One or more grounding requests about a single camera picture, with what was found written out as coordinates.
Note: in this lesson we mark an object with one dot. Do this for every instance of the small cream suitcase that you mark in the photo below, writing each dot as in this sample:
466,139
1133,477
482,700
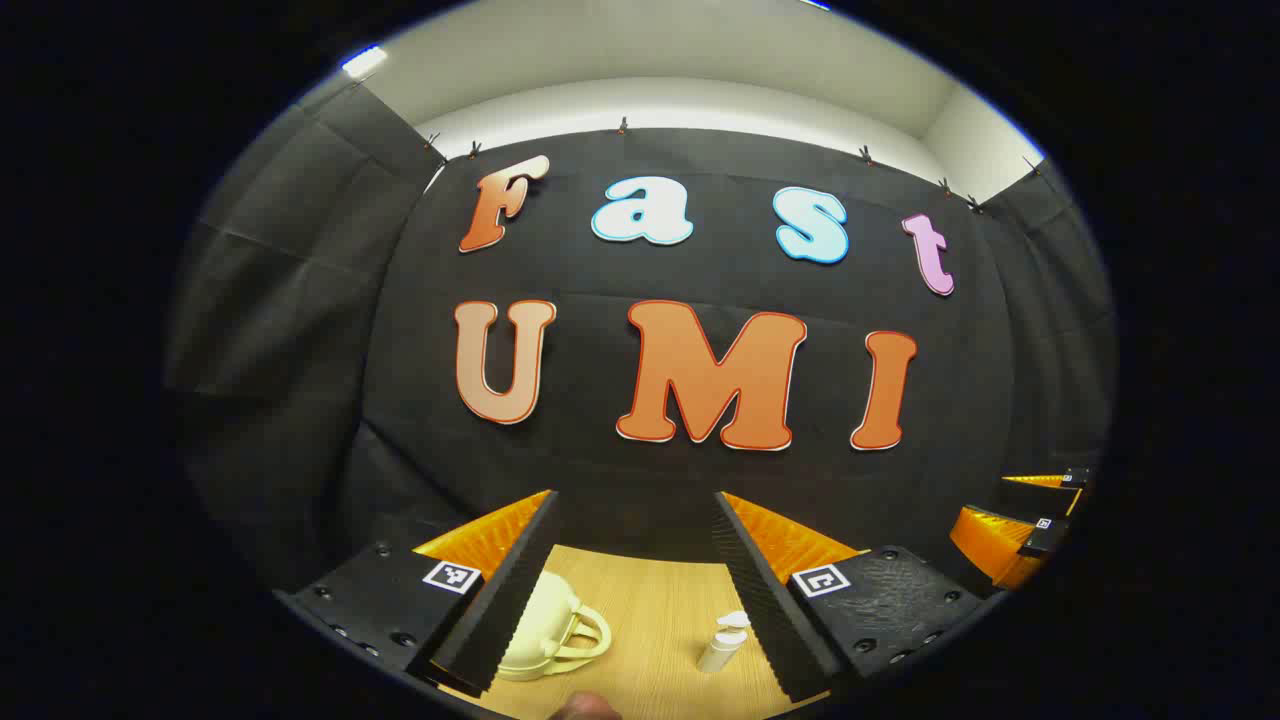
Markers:
545,620

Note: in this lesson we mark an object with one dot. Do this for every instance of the ceiling light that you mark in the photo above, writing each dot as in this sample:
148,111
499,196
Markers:
362,62

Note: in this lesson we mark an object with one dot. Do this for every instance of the white pump bottle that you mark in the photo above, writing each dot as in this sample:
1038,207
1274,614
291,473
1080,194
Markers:
718,650

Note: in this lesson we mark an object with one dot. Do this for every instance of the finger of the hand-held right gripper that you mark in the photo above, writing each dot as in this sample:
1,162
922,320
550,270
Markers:
1060,479
1000,545

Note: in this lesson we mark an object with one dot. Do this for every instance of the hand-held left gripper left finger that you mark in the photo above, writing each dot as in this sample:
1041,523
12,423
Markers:
515,600

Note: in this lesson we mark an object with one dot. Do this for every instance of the row of small cloth clamps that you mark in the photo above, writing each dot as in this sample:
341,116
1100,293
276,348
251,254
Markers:
622,126

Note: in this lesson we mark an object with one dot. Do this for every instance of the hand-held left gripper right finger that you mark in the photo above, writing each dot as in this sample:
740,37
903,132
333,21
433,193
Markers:
760,600

